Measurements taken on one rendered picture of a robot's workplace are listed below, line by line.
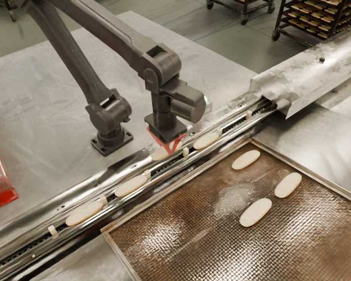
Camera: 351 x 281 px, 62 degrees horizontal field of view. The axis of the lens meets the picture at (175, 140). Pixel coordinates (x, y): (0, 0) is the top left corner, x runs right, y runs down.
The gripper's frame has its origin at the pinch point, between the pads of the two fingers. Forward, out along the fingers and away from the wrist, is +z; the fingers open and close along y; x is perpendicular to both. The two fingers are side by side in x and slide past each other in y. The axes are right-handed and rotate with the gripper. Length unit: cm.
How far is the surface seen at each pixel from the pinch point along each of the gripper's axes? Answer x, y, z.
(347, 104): -74, -16, 13
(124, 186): 13.7, 1.6, 7.7
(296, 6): -233, 110, 53
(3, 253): 45.7, 3.8, 8.5
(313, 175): -24.1, -30.1, 2.0
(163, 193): 7.7, -8.5, 5.0
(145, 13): -161, 263, 87
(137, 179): 9.6, 1.5, 7.7
